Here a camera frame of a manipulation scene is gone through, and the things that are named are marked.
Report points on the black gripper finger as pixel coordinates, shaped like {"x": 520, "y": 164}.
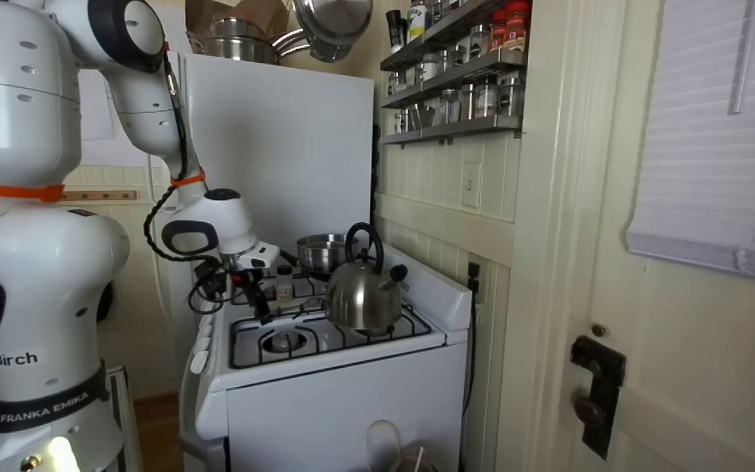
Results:
{"x": 260, "y": 302}

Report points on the white window blind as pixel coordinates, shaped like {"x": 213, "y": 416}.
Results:
{"x": 720, "y": 133}

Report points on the white spice bottle beige cap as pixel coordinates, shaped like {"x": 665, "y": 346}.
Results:
{"x": 279, "y": 291}

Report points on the black door latch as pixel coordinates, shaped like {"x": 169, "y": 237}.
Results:
{"x": 600, "y": 383}

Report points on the white label spice bottle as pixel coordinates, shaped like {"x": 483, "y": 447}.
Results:
{"x": 418, "y": 21}

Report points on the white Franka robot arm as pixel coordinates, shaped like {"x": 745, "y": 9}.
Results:
{"x": 39, "y": 278}

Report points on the red cap spice bottle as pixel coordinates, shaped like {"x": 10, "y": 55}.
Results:
{"x": 498, "y": 32}
{"x": 518, "y": 28}

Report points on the jar with black round label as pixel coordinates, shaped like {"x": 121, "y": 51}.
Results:
{"x": 479, "y": 41}

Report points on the hanging steel pan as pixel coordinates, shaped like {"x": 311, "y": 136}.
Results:
{"x": 335, "y": 21}

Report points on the white refrigerator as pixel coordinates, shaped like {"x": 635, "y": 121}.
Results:
{"x": 289, "y": 148}

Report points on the white light switch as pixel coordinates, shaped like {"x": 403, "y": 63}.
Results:
{"x": 470, "y": 184}

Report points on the white gas stove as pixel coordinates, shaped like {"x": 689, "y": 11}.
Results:
{"x": 335, "y": 409}

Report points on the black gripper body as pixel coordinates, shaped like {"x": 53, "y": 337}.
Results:
{"x": 241, "y": 274}

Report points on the onion spice bottle black cap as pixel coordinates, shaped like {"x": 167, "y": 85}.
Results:
{"x": 509, "y": 95}

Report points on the wooden ruler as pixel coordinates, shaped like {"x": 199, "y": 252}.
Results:
{"x": 103, "y": 195}

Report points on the glass jar silver cap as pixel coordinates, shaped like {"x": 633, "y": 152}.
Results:
{"x": 483, "y": 97}

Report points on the organic pepper glass jar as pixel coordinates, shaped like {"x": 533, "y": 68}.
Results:
{"x": 449, "y": 106}

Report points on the black round object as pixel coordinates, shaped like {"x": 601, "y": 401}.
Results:
{"x": 107, "y": 302}

